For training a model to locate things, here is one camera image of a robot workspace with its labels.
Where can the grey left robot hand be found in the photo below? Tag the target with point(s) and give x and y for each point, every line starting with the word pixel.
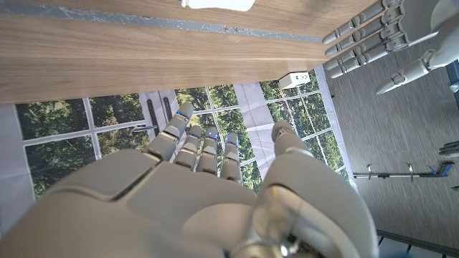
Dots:
pixel 416 21

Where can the white power strip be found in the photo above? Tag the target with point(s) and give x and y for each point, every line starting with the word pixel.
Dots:
pixel 294 80

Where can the grey perforated wall panel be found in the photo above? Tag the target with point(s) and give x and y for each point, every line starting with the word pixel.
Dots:
pixel 401 204

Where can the printed window backdrop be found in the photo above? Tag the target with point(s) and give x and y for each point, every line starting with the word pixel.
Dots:
pixel 118 107

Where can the pale yellow sponge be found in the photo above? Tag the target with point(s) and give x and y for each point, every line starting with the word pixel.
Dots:
pixel 218 4

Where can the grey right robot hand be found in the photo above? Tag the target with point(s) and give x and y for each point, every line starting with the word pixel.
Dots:
pixel 161 215

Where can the grey tape strip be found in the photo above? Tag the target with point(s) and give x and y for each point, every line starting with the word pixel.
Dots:
pixel 107 17

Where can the black rod with blue clips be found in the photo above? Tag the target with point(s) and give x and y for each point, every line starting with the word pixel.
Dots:
pixel 387 175

